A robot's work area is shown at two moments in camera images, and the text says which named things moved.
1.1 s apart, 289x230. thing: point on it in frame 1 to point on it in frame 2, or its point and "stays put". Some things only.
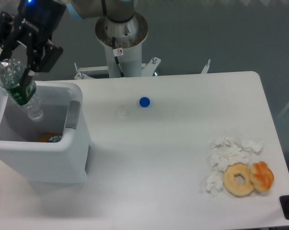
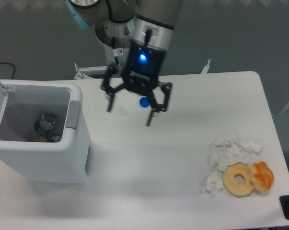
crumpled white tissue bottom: [214, 183] stays put
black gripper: [36, 22] to [143, 68]
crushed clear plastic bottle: [13, 76] to [46, 123]
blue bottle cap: [144, 101] stays put
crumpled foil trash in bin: [55, 139] stays put
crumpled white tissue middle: [221, 158] stays put
